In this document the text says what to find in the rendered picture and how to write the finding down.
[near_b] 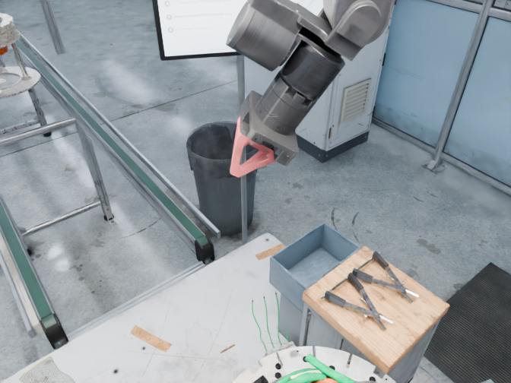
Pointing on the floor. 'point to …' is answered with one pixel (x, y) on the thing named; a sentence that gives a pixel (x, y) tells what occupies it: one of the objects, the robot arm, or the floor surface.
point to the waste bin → (225, 198)
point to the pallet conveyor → (118, 157)
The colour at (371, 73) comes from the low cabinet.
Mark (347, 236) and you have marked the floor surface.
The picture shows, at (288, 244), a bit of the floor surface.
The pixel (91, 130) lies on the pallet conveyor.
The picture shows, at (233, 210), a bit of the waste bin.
